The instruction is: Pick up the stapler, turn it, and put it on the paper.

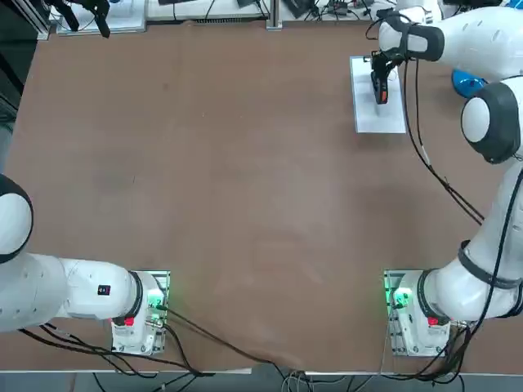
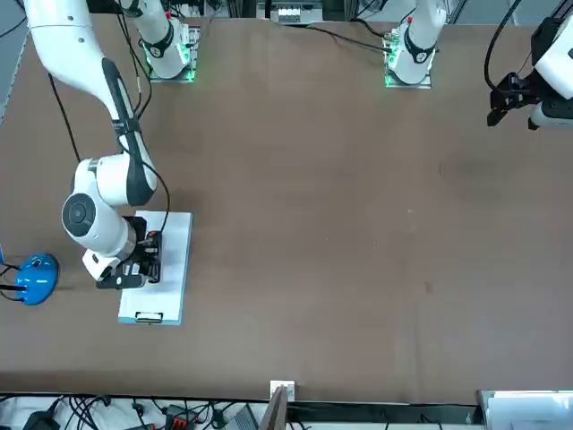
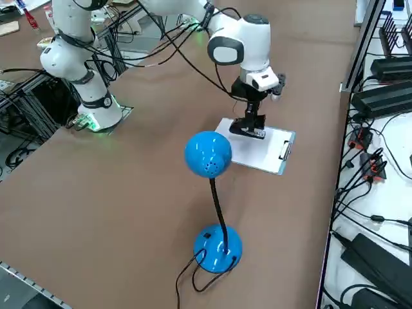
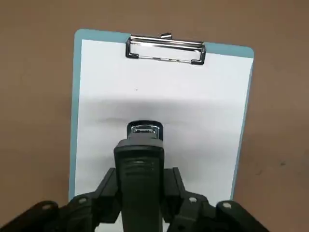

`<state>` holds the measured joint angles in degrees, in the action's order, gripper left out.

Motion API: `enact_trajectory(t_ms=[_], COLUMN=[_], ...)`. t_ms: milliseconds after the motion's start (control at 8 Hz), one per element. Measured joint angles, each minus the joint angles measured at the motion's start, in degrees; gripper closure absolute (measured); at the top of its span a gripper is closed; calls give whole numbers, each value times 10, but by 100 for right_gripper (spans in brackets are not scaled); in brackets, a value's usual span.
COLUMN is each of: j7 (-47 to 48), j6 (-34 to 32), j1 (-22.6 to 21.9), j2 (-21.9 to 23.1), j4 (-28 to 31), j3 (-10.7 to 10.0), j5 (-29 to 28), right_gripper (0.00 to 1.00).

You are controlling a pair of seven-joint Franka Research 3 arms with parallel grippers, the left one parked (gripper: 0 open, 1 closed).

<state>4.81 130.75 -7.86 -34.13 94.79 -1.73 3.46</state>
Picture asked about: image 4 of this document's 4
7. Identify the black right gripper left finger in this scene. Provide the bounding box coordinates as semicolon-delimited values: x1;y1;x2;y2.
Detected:
0;167;123;232

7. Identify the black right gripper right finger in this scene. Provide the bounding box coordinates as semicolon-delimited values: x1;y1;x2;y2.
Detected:
164;166;269;232

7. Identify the black stapler with red end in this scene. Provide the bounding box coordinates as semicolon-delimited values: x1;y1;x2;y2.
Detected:
113;120;166;232

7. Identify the white paper sheet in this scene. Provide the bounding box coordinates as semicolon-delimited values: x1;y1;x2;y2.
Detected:
73;38;254;232

